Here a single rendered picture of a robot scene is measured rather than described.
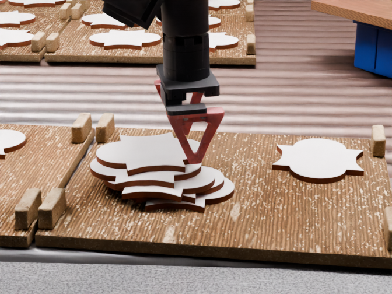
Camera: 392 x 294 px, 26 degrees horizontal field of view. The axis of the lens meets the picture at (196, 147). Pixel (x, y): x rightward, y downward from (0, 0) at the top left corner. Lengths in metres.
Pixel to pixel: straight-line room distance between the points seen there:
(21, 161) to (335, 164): 0.42
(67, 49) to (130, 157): 0.67
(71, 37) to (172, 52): 0.80
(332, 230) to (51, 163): 0.40
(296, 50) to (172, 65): 0.76
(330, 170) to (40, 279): 0.41
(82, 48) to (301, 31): 0.50
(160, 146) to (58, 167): 0.15
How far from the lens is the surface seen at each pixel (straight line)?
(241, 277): 0.92
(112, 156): 1.07
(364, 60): 1.63
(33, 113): 1.41
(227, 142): 1.22
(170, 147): 1.09
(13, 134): 1.25
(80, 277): 0.93
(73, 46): 1.73
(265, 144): 1.21
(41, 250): 0.98
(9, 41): 1.75
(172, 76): 1.03
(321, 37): 1.87
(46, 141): 1.24
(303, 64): 1.66
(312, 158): 1.15
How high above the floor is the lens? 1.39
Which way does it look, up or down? 22 degrees down
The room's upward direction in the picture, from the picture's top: straight up
